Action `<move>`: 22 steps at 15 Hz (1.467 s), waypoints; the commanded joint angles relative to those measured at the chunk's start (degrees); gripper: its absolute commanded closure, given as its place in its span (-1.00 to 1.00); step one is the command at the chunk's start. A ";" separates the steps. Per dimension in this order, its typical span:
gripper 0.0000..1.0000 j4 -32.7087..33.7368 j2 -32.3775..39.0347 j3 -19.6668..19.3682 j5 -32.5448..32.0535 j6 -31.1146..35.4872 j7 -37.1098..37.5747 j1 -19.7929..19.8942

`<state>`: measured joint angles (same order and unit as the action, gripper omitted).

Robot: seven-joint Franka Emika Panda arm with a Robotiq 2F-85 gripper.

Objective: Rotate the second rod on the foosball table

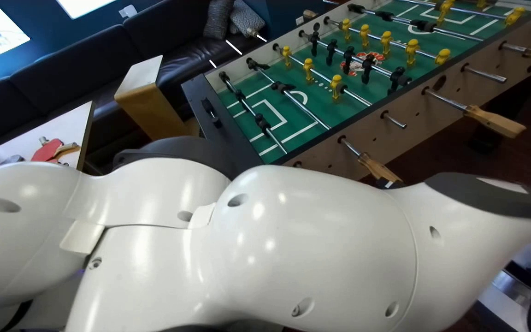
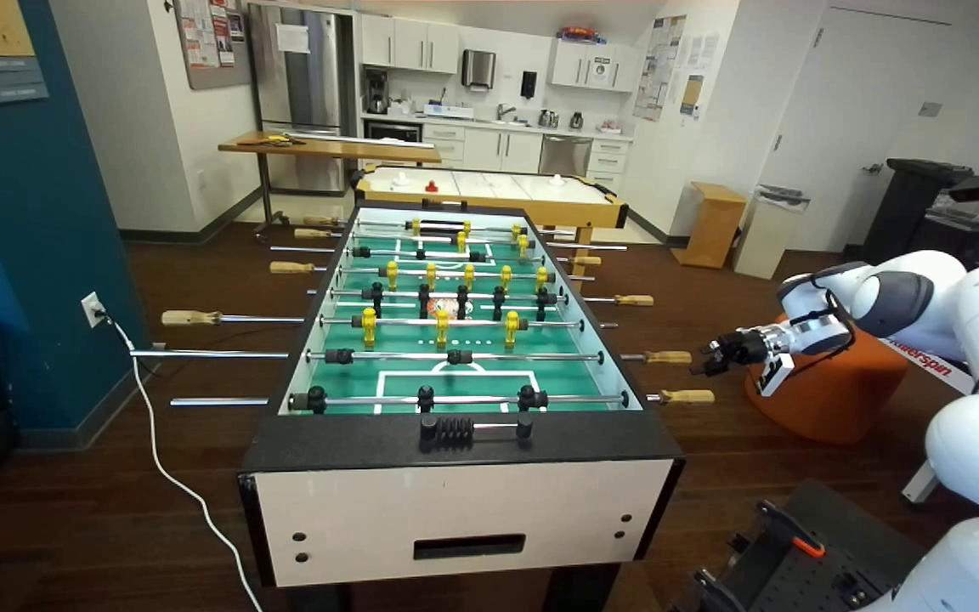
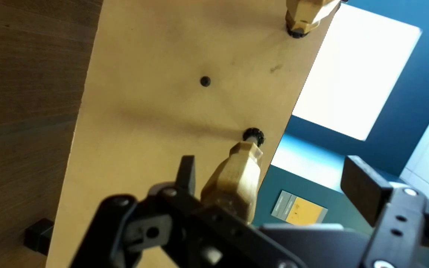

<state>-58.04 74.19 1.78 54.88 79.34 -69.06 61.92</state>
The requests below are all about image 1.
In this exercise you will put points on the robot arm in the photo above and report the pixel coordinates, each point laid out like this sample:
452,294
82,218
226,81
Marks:
265,249

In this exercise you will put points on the goal rod with black players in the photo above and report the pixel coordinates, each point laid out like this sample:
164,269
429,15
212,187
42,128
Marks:
251,110

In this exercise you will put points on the rod with two black players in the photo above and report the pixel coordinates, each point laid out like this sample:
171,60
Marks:
302,103

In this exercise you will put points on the rod with three yellow players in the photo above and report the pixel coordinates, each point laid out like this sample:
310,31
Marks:
337,85

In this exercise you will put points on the rod with five yellow players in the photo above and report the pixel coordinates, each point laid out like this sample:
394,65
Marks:
386,42

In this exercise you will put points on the foosball table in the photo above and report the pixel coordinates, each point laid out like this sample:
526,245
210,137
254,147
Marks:
431,115

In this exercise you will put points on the rod with three black players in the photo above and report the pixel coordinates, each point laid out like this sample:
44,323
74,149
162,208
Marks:
424,25

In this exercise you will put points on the rod with five black players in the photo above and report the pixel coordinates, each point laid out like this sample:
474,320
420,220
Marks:
491,121

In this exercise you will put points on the goal rod with yellow players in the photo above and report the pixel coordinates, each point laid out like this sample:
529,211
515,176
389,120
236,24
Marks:
480,3

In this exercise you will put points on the rod with two yellow players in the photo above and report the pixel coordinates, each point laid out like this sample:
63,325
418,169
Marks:
514,16

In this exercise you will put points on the wooden side table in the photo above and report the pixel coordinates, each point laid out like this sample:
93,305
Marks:
148,108

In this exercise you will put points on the grey patterned cushion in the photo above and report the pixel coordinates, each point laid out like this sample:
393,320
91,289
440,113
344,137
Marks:
217,18
246,17

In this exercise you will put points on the red table tennis paddle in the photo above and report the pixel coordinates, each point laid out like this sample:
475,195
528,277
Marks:
46,150

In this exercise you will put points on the dark leather couch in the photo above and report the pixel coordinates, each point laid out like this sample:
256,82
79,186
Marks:
62,69

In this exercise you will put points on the white table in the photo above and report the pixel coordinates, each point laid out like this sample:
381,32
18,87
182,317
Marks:
26,133

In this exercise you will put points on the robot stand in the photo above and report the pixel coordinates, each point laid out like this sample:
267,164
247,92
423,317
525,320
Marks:
505,299

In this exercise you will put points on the white wall socket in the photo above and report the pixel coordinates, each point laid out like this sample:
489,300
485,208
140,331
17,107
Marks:
128,11

